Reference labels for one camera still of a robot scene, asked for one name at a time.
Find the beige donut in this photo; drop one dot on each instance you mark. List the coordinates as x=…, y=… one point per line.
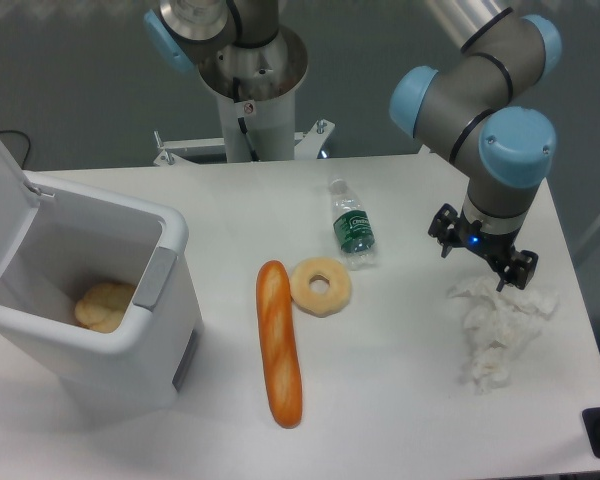
x=320, y=286

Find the white trash can body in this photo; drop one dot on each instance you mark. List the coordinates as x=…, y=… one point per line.
x=78, y=239

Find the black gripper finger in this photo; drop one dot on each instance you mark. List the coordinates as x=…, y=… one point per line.
x=516, y=269
x=442, y=228

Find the crumpled white tissue paper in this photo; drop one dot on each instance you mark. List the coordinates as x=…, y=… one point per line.
x=498, y=326

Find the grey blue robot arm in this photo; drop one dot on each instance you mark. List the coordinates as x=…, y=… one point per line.
x=466, y=116

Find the bread roll in trash can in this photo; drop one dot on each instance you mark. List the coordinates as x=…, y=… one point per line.
x=103, y=306

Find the orange baguette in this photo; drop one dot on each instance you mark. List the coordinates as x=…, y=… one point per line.
x=277, y=343

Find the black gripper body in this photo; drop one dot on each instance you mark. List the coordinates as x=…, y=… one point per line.
x=488, y=237

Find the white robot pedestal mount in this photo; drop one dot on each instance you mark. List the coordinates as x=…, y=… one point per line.
x=255, y=92

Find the clear plastic water bottle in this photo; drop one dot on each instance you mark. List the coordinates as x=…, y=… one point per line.
x=352, y=227

